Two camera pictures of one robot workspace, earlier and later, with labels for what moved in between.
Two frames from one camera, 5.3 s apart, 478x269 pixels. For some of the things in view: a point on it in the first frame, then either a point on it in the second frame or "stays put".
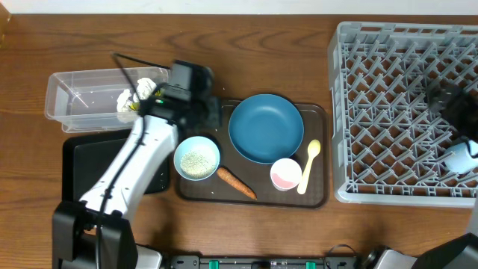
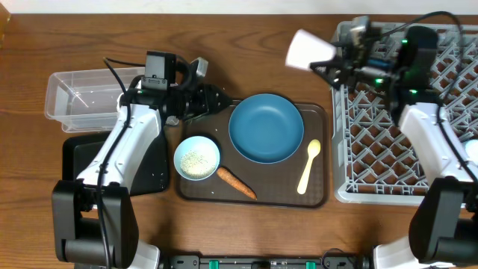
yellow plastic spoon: x=314 y=149 stays put
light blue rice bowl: x=196 y=158 stays put
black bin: x=87 y=158 stays put
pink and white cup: x=285 y=174 → x=306 y=48
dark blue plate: x=266 y=128 stays put
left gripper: x=214 y=108 → x=204 y=101
